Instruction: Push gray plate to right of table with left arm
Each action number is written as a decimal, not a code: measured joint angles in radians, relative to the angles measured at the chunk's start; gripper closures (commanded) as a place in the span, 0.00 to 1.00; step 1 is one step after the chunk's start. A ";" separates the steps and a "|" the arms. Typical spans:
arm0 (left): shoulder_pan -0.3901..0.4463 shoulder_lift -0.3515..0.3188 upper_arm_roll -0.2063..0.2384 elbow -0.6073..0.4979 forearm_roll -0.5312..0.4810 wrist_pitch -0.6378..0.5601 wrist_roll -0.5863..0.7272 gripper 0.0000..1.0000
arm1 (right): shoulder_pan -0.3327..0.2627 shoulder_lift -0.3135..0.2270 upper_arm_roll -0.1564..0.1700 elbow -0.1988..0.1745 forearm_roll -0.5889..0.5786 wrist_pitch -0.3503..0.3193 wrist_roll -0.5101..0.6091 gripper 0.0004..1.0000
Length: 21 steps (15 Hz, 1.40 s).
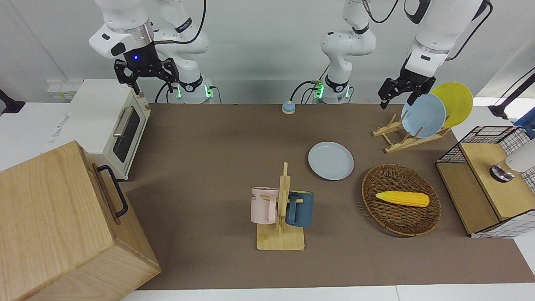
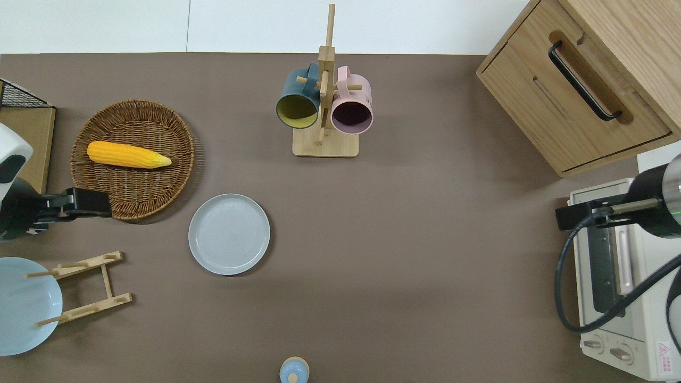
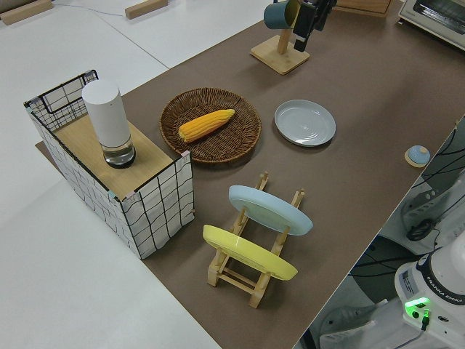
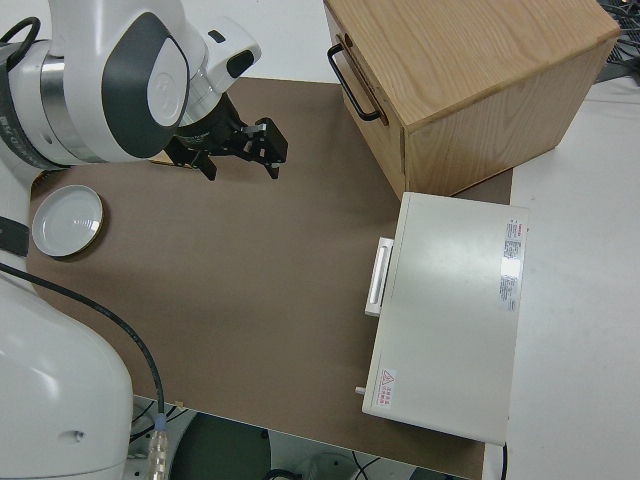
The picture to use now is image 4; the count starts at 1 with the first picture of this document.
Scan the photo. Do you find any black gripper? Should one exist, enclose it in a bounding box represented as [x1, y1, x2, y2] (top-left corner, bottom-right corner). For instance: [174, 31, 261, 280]
[167, 94, 289, 182]

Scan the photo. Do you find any gray round plate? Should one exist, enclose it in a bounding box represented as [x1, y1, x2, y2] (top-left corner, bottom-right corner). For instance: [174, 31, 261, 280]
[31, 184, 105, 259]

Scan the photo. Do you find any brown table mat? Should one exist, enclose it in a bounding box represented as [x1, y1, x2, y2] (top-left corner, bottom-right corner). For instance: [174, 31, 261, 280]
[24, 77, 515, 480]

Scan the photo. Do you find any wooden drawer cabinet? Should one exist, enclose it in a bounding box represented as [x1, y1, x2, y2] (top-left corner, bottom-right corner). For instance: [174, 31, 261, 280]
[322, 0, 622, 201]

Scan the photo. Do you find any white toaster oven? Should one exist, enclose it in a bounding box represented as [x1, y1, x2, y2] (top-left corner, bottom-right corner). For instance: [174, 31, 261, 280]
[353, 191, 531, 447]

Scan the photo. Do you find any black cabinet drawer handle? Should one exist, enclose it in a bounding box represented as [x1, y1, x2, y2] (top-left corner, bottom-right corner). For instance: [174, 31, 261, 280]
[326, 42, 382, 122]

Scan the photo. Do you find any oven door handle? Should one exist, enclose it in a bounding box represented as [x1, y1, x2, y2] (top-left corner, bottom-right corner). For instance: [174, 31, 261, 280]
[363, 236, 395, 317]

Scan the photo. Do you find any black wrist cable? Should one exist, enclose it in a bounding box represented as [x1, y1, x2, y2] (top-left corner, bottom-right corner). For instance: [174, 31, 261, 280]
[0, 16, 42, 57]

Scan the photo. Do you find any gray round pedestal base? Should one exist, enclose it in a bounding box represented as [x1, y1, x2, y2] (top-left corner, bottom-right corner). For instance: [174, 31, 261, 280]
[182, 413, 274, 480]

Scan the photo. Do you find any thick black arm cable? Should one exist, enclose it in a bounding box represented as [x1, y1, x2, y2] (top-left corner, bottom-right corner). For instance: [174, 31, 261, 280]
[0, 264, 172, 477]

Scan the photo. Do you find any black background cable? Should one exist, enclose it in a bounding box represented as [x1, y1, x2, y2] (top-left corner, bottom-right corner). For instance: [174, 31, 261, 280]
[605, 0, 640, 66]

